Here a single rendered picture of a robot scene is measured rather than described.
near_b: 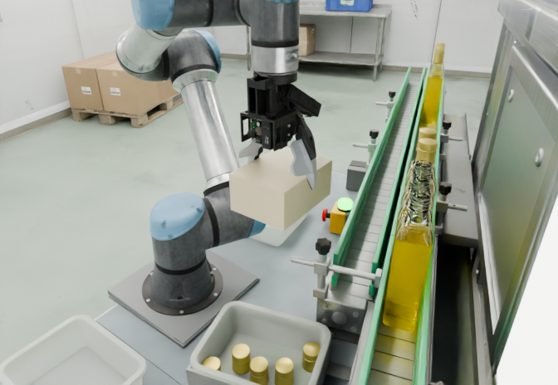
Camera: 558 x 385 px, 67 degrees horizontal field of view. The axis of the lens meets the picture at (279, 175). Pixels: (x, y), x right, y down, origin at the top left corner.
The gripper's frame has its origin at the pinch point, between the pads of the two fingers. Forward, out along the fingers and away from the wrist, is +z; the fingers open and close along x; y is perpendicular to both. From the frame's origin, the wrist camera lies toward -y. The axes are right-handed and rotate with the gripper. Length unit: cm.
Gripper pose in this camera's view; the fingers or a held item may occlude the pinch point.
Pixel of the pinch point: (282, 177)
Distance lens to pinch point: 78.0
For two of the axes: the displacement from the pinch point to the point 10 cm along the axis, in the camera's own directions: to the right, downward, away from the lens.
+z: 0.0, 8.9, 4.6
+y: -5.8, 3.7, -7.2
